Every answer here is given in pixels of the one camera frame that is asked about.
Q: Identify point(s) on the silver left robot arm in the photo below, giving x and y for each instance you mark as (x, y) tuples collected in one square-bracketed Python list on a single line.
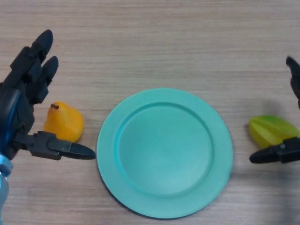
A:
[(4, 182)]

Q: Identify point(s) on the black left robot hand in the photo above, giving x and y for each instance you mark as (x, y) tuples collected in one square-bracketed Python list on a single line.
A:
[(14, 107)]

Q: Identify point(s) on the orange yellow pear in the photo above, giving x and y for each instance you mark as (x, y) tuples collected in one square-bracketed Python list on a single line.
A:
[(65, 122)]

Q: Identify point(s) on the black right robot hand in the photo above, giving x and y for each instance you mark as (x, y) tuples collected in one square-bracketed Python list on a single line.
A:
[(288, 152)]

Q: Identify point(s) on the teal green round plate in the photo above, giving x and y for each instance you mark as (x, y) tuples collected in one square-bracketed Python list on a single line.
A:
[(164, 154)]

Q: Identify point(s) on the yellow green starfruit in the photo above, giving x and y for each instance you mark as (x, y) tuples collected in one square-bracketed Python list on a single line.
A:
[(269, 129)]

